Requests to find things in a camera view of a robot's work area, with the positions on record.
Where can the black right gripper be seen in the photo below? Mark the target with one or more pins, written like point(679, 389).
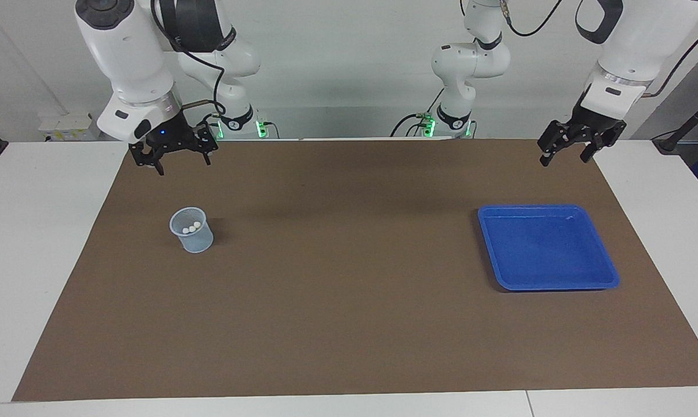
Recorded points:
point(172, 136)

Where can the blue plastic tray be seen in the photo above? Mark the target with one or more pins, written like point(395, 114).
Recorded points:
point(545, 255)

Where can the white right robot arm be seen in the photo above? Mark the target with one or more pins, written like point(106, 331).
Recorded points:
point(134, 52)

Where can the black stand pole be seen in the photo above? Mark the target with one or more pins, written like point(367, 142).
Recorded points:
point(687, 121)

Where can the translucent plastic cup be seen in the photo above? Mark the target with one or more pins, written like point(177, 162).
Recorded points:
point(198, 243)

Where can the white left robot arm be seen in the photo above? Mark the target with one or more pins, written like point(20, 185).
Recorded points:
point(638, 40)

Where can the white power box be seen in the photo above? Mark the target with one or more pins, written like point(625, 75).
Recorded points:
point(68, 127)

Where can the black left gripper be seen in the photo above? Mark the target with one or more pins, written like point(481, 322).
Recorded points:
point(592, 127)

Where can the brown table mat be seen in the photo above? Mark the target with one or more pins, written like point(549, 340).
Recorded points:
point(348, 289)

